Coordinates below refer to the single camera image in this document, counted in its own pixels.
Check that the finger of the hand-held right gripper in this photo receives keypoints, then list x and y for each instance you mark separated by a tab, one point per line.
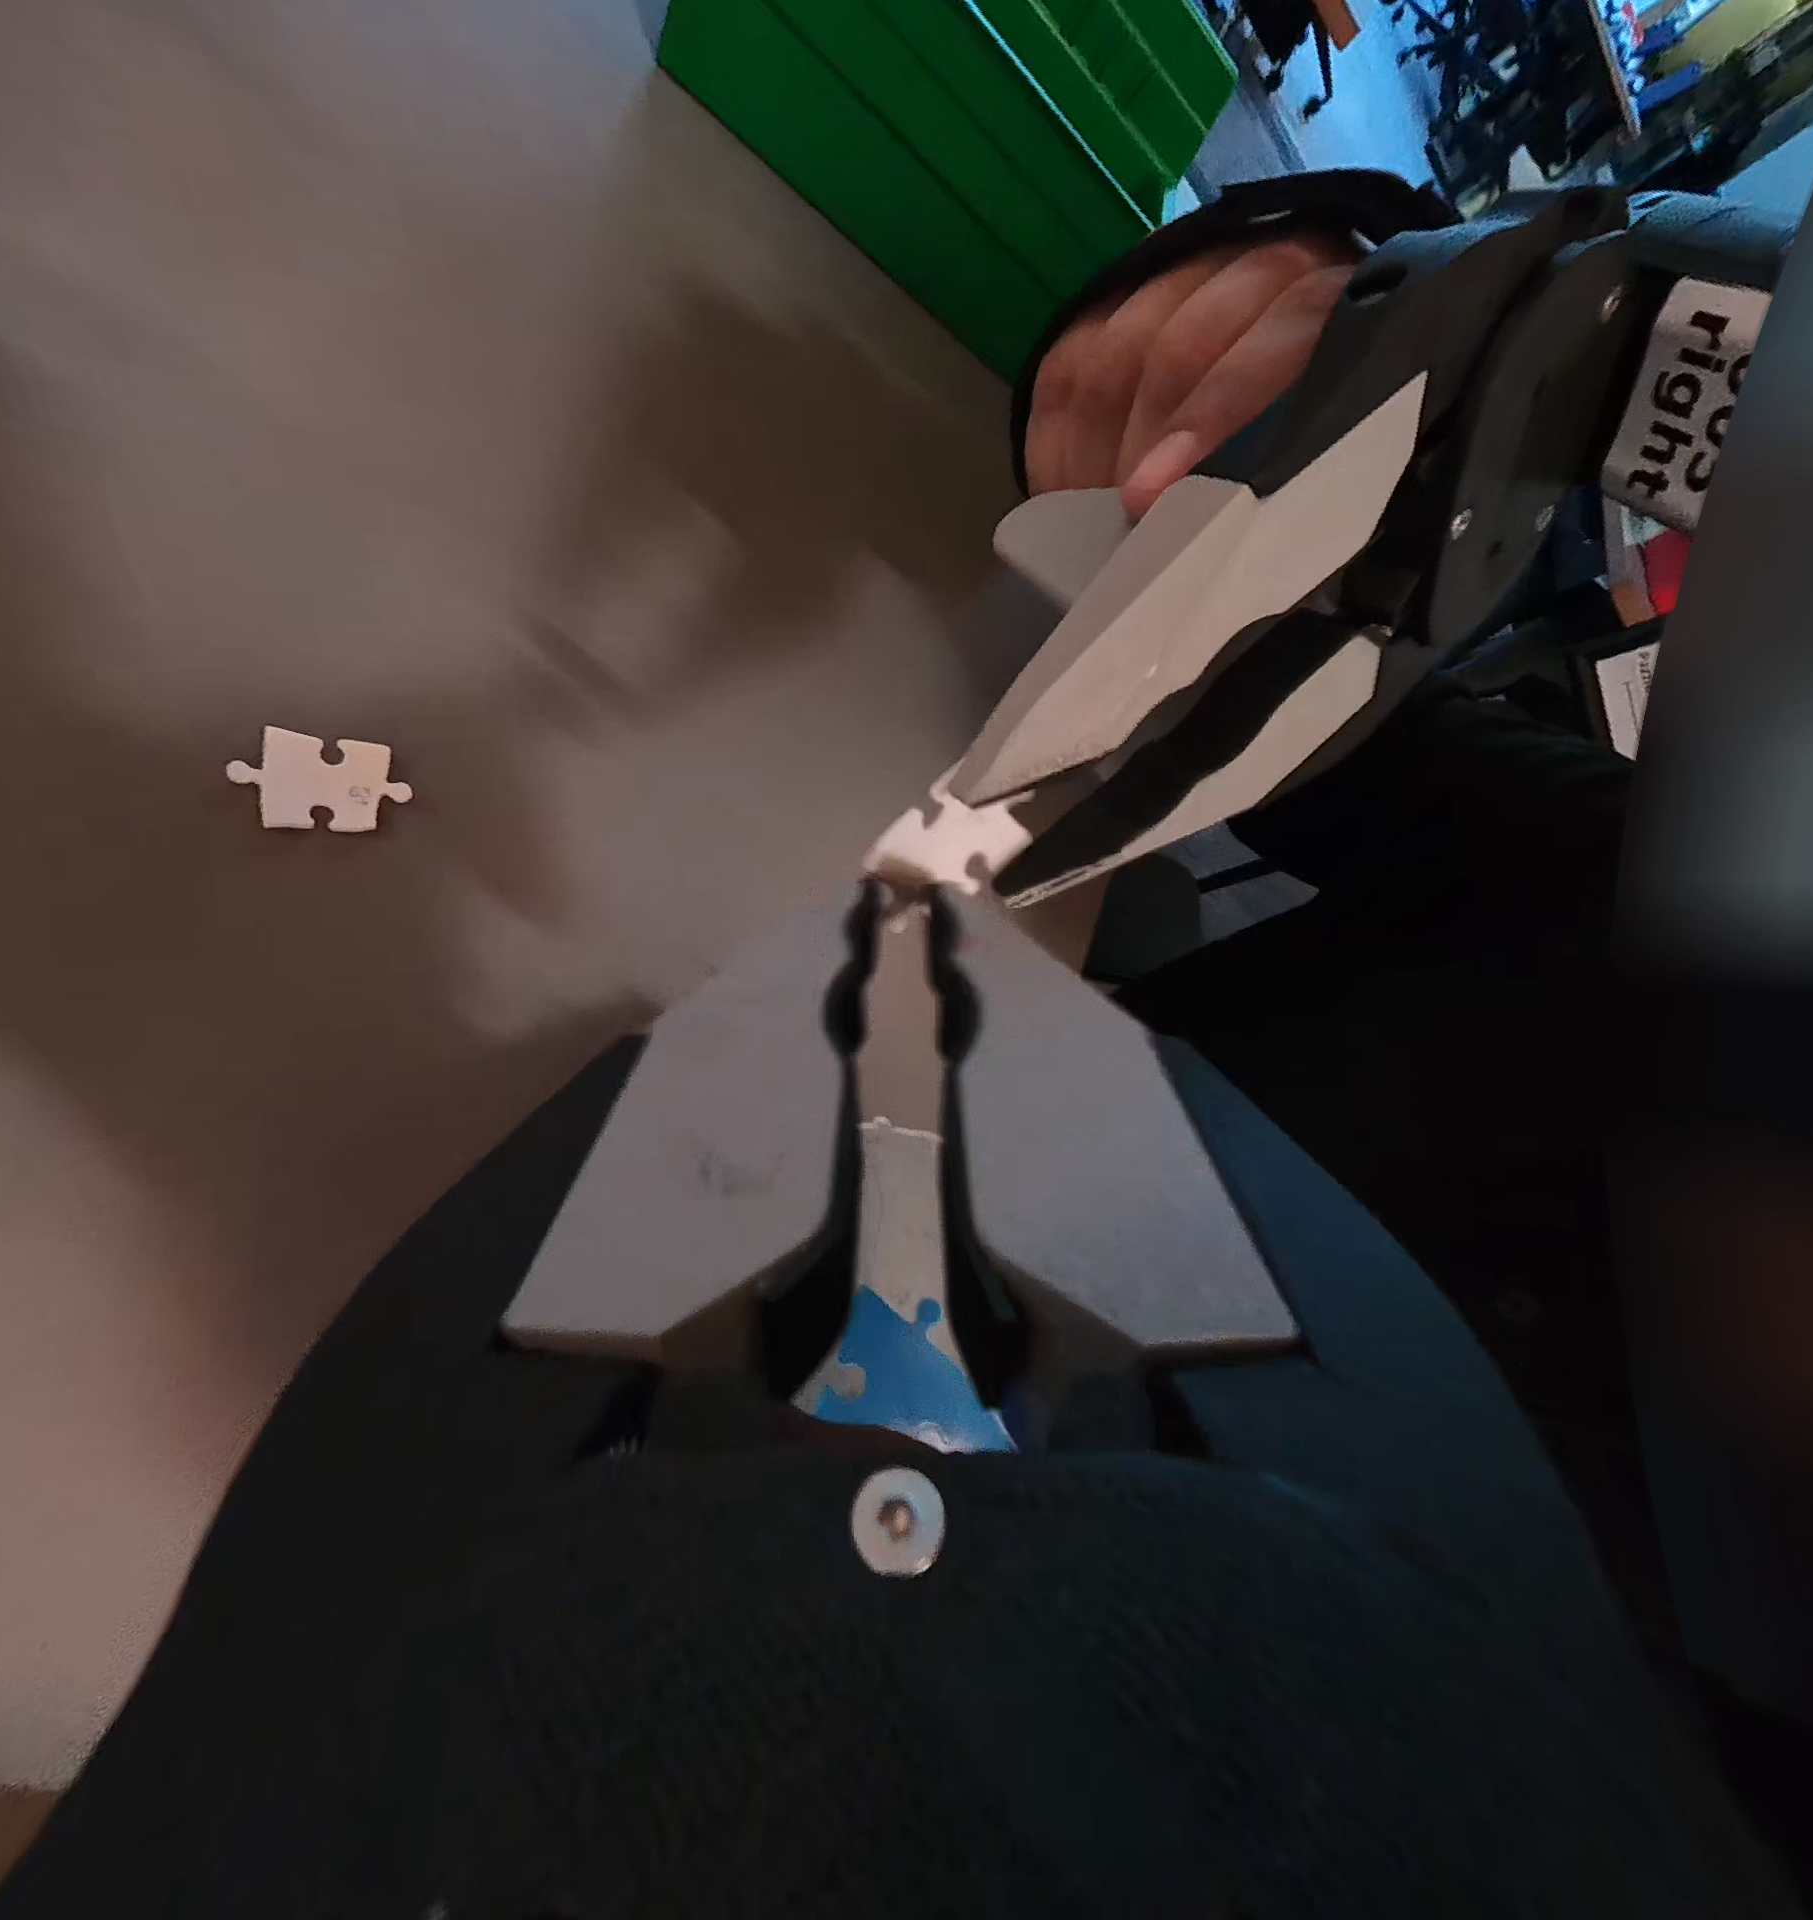
1267	720
1146	614

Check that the person's right hand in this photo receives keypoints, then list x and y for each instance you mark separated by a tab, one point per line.
1191	359

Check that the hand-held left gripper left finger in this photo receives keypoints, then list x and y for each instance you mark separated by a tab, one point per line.
697	1171

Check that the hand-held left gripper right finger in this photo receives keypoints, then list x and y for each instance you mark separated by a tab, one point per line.
1101	1185

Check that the green plastic bin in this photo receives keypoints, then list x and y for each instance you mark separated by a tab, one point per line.
922	135

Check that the blue puzzle ball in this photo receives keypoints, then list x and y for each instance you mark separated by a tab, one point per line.
890	1351

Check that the white puzzle piece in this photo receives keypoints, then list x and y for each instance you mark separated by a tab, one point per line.
946	843
314	779

